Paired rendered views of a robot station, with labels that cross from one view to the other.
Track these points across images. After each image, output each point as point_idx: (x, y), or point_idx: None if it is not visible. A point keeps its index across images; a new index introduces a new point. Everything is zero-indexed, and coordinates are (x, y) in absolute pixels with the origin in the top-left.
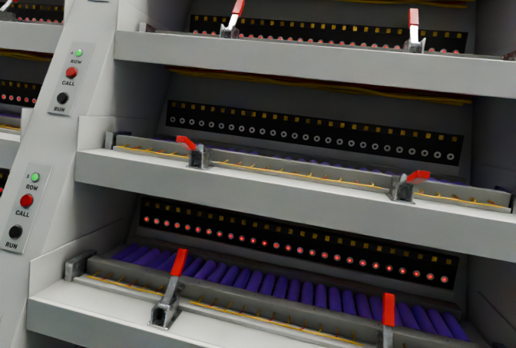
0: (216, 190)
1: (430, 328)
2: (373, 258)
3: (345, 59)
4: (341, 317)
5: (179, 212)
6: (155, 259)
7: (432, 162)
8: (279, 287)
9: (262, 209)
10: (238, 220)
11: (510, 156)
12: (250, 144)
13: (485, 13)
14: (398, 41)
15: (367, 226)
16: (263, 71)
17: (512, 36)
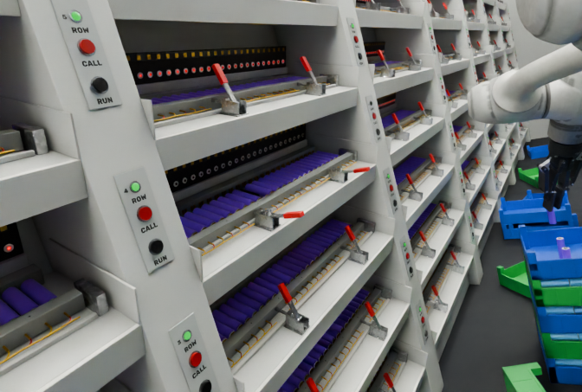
0: (291, 233)
1: (341, 230)
2: None
3: (304, 108)
4: (330, 253)
5: None
6: (229, 318)
7: (297, 142)
8: (293, 265)
9: (309, 226)
10: None
11: (336, 131)
12: (211, 183)
13: (285, 28)
14: (258, 58)
15: (340, 202)
16: (271, 133)
17: (320, 58)
